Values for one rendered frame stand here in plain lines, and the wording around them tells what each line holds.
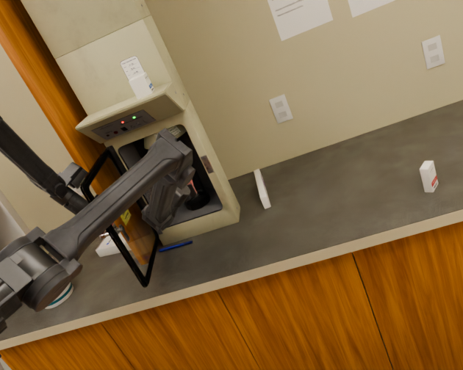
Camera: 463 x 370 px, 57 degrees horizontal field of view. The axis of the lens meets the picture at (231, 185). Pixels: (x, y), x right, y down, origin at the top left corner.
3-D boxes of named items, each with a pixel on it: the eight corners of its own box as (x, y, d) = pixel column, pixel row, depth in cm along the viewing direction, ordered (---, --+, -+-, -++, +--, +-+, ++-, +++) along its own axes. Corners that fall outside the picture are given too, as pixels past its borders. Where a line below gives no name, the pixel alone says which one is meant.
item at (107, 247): (112, 239, 190) (107, 233, 189) (141, 233, 185) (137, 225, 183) (99, 257, 180) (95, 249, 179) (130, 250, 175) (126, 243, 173)
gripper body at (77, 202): (82, 217, 139) (62, 204, 137) (101, 197, 136) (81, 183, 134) (76, 228, 133) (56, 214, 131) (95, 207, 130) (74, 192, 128)
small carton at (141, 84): (140, 95, 136) (131, 78, 133) (154, 89, 135) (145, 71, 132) (137, 99, 131) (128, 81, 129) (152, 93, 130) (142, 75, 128)
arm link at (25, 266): (-20, 277, 63) (6, 301, 62) (37, 233, 69) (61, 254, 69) (-16, 298, 70) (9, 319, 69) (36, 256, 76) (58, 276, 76)
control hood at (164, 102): (101, 142, 148) (87, 115, 144) (186, 109, 140) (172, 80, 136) (90, 155, 138) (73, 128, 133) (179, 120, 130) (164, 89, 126)
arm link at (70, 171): (31, 178, 124) (53, 191, 122) (57, 148, 128) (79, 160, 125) (51, 195, 135) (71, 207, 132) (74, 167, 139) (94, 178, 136)
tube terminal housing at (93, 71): (174, 212, 189) (83, 45, 158) (242, 190, 181) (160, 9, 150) (162, 246, 167) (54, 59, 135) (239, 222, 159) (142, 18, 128)
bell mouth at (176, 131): (151, 136, 166) (144, 123, 164) (191, 120, 162) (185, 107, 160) (139, 154, 150) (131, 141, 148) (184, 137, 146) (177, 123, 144)
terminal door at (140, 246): (159, 237, 163) (106, 147, 147) (147, 289, 136) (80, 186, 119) (157, 238, 163) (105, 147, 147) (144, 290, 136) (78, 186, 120)
